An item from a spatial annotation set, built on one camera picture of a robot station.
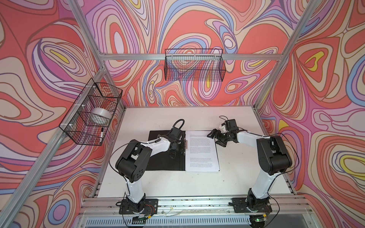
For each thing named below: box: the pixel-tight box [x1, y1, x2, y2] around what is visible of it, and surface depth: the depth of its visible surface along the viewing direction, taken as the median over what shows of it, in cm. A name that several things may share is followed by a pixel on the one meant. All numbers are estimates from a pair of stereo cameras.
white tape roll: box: [90, 107, 113, 120], surface depth 75 cm
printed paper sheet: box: [185, 130, 221, 172], surface depth 95 cm
